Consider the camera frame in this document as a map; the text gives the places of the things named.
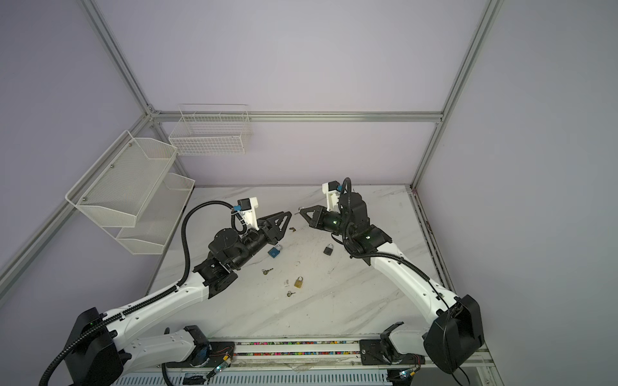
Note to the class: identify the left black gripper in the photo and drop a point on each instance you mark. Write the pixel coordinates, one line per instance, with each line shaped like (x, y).
(267, 223)

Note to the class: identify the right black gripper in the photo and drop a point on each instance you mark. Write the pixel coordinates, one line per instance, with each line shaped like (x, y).
(315, 221)

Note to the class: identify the blue padlock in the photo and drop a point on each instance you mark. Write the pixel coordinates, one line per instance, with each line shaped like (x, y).
(275, 251)

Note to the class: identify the black padlock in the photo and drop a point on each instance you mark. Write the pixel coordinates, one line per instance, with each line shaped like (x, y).
(328, 250)

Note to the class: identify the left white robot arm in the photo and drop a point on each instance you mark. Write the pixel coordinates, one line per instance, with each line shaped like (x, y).
(102, 347)

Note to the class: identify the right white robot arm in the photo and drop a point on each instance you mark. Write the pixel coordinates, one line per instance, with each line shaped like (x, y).
(454, 329)

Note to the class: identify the brass padlock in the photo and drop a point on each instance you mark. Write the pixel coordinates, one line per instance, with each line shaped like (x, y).
(299, 282)

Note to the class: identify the lower white mesh shelf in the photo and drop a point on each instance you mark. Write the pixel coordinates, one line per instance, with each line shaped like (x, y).
(156, 226)

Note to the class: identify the white mesh shelf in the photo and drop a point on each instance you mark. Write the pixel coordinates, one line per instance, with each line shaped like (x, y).
(115, 192)
(156, 226)

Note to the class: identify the upper white mesh shelf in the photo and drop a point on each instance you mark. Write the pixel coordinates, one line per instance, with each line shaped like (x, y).
(115, 192)

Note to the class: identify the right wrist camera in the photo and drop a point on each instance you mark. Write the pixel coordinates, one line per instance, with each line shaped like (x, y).
(332, 192)

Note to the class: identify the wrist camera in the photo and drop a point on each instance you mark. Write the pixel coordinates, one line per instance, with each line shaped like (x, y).
(332, 192)
(247, 210)

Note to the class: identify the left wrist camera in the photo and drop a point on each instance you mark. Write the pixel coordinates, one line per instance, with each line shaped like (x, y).
(247, 210)

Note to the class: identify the white wire basket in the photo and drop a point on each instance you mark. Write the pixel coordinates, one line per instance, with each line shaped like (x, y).
(212, 129)

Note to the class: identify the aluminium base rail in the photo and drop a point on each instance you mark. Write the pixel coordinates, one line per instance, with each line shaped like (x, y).
(294, 354)

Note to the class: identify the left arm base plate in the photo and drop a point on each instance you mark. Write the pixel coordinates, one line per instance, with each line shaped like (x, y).
(207, 356)

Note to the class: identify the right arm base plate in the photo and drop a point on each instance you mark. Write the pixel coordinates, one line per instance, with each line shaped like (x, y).
(382, 352)

